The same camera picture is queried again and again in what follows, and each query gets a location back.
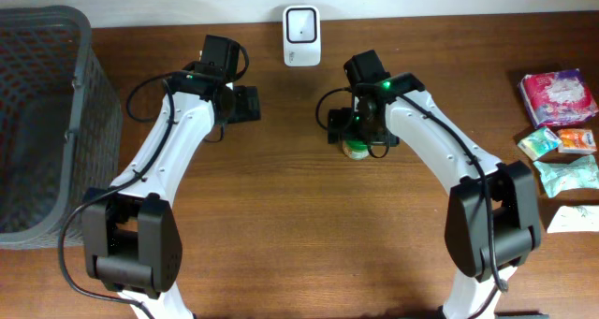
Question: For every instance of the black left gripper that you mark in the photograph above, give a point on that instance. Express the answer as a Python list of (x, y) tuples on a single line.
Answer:
[(250, 106)]

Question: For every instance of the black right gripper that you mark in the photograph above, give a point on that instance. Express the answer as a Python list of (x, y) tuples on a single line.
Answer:
[(338, 123)]

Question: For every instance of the green lid jar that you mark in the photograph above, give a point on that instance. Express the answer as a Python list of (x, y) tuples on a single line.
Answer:
[(355, 149)]

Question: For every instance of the small green tissue packet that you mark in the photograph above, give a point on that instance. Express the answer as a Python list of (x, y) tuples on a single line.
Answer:
[(539, 143)]

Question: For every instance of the red purple tissue pack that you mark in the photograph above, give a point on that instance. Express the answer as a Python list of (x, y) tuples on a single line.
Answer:
[(556, 99)]

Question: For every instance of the orange tissue packet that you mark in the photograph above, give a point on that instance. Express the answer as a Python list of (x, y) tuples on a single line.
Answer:
[(576, 141)]

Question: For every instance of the mint green wipes pack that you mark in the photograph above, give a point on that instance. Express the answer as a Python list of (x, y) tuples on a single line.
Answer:
[(580, 174)]

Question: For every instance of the white cream tube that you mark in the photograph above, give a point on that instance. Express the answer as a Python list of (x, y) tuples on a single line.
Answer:
[(574, 219)]

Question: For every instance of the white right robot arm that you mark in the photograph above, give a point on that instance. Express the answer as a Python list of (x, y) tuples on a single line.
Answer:
[(492, 220)]

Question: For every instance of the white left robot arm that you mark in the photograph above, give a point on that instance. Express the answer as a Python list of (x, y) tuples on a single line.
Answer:
[(130, 238)]

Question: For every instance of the dark grey plastic basket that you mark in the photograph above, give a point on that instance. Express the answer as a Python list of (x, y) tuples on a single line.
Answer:
[(61, 122)]

